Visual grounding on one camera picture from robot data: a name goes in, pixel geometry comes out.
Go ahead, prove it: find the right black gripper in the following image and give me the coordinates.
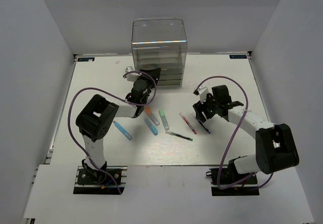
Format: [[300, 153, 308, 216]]
[[193, 92, 220, 123]]

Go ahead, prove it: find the blue gel pen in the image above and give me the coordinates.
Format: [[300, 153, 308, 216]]
[[191, 114, 211, 134]]

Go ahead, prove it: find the red gel pen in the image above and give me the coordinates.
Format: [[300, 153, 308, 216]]
[[179, 112, 197, 135]]

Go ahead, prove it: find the clear acrylic drawer organizer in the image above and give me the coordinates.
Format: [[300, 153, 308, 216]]
[[131, 18, 187, 86]]

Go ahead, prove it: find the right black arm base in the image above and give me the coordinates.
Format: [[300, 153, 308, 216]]
[[205, 167, 260, 197]]

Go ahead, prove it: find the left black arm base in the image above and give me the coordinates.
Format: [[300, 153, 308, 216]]
[[73, 159, 128, 195]]

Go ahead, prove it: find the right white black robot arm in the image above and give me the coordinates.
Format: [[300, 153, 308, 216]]
[[193, 85, 299, 183]]

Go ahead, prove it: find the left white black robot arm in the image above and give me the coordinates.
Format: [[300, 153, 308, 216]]
[[76, 67, 161, 183]]

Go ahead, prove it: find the green highlighter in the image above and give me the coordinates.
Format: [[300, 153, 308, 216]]
[[158, 109, 170, 131]]

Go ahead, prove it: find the green gel pen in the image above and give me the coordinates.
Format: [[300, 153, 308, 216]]
[[165, 131, 193, 141]]

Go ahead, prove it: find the orange highlighter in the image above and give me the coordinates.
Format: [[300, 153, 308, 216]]
[[145, 106, 160, 126]]

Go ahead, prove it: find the blue highlighter middle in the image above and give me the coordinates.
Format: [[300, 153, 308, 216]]
[[144, 118, 158, 136]]

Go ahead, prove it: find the right blue table label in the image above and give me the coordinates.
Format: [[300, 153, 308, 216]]
[[229, 54, 247, 59]]

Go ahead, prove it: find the blue table label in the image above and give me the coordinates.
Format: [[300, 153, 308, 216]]
[[229, 54, 247, 59], [77, 57, 95, 62]]

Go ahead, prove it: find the light blue highlighter left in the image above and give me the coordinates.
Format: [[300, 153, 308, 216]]
[[113, 121, 132, 141]]

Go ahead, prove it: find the left blue table label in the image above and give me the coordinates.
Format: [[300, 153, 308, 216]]
[[77, 57, 95, 62]]

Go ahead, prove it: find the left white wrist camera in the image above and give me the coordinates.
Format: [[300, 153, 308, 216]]
[[123, 66, 140, 82]]

